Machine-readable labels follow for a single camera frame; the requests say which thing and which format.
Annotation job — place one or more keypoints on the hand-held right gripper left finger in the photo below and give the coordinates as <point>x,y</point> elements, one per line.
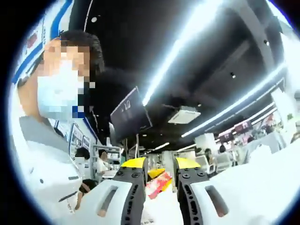
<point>131,199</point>

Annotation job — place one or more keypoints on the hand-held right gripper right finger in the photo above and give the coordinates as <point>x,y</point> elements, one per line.
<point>192,199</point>

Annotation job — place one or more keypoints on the red and yellow medicine box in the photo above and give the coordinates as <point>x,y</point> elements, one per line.
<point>159,185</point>

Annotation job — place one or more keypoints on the metal shelf rack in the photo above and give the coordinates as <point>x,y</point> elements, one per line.
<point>116,154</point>

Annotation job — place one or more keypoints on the black hanging screen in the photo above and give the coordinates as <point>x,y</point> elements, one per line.
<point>130,114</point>

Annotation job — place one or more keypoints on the ceiling air conditioner vent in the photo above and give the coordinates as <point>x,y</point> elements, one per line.
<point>184,114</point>

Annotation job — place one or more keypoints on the thin ceiling light bar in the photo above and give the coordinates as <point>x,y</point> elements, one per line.
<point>234,100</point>

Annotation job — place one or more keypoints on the person's head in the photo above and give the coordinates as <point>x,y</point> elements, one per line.
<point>95,54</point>

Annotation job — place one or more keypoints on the bright ceiling light bar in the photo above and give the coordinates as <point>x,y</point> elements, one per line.
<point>182,47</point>

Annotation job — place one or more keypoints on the red wall screen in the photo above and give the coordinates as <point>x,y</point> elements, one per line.
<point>243,127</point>

